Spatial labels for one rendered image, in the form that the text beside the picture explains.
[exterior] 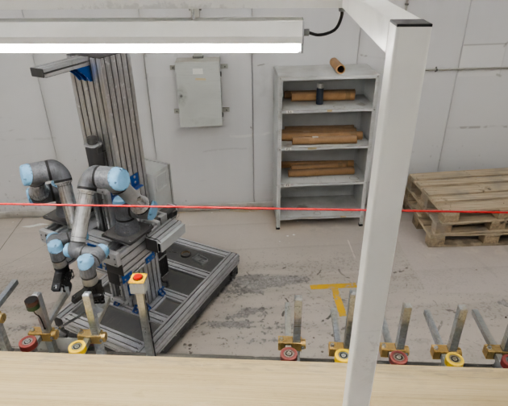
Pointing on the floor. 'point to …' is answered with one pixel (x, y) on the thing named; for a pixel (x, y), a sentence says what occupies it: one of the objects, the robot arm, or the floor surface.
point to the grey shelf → (297, 74)
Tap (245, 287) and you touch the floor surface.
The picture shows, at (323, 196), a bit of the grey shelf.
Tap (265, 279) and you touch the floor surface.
